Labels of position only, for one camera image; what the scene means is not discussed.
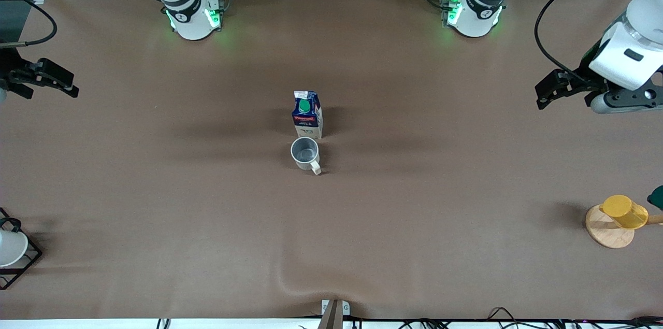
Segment blue white milk carton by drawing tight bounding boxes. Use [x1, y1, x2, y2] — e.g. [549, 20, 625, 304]
[292, 91, 324, 140]

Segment white cup grey inside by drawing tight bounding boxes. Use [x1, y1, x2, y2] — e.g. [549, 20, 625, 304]
[290, 136, 323, 176]

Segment yellow plastic cup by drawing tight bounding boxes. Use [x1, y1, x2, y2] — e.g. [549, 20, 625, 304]
[599, 195, 649, 230]

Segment wooden mug stand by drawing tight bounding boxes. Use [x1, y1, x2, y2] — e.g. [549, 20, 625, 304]
[585, 204, 663, 250]

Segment white bowl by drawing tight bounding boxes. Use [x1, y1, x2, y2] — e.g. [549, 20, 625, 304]
[0, 229, 29, 268]

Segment brown table cover cloth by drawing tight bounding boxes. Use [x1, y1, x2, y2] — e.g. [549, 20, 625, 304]
[0, 0, 663, 321]

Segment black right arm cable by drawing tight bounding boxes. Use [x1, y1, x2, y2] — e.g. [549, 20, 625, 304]
[0, 0, 57, 50]

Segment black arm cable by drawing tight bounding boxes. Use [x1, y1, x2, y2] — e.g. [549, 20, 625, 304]
[535, 0, 630, 81]
[0, 0, 57, 50]

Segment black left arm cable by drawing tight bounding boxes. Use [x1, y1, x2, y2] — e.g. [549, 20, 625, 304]
[535, 0, 630, 81]

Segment black wire rack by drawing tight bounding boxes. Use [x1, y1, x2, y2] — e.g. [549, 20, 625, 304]
[0, 207, 43, 291]

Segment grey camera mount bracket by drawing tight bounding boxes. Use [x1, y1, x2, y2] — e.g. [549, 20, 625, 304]
[320, 299, 351, 329]

